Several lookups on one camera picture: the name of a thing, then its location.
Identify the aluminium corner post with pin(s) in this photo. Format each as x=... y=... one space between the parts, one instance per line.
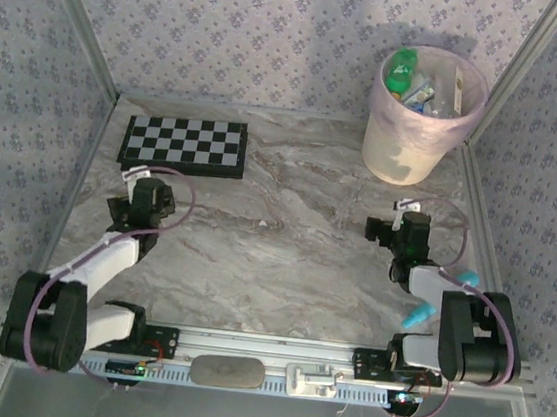
x=83 y=20
x=518 y=70

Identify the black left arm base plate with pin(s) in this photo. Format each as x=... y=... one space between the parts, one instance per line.
x=162 y=343

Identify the left circuit board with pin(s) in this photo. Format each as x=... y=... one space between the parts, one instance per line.
x=127 y=368

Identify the aluminium mounting rail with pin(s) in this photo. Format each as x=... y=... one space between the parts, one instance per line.
x=267 y=348

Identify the white plastic bracket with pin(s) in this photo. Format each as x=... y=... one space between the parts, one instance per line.
x=309 y=380

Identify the cream waste bin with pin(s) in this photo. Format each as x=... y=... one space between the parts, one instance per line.
x=393 y=173

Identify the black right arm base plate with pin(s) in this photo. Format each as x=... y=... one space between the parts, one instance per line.
x=366 y=364

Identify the right circuit board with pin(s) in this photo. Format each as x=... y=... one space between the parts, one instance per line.
x=403 y=399

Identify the green bottle yellow cap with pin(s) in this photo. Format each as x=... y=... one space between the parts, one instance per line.
x=399 y=74

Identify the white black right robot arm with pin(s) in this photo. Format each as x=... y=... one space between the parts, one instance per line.
x=474 y=341

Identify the tall clear plastic bottle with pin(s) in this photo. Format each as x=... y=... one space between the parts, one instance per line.
x=457 y=88

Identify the blue white label bottle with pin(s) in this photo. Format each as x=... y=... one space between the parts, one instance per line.
x=420 y=91

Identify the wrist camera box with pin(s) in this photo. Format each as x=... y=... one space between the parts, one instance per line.
x=407 y=205
x=136 y=174

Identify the teal plastic tool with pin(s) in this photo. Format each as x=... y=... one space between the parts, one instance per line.
x=419 y=317

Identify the circuit board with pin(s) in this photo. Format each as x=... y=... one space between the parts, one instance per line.
x=403 y=399
x=127 y=368

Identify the grey oval stone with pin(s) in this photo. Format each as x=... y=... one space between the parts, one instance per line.
x=227 y=371

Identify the aluminium side rail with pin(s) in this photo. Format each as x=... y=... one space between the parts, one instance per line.
x=480 y=201
x=78 y=180

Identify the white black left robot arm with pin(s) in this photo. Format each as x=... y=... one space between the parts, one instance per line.
x=59 y=324

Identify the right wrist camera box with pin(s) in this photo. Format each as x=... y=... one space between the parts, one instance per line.
x=407 y=205

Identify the pink plastic bin liner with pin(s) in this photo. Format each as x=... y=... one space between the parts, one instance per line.
x=418 y=134

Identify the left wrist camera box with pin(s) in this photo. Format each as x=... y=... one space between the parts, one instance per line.
x=136 y=174

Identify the black grey chessboard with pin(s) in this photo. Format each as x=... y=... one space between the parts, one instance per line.
x=185 y=142

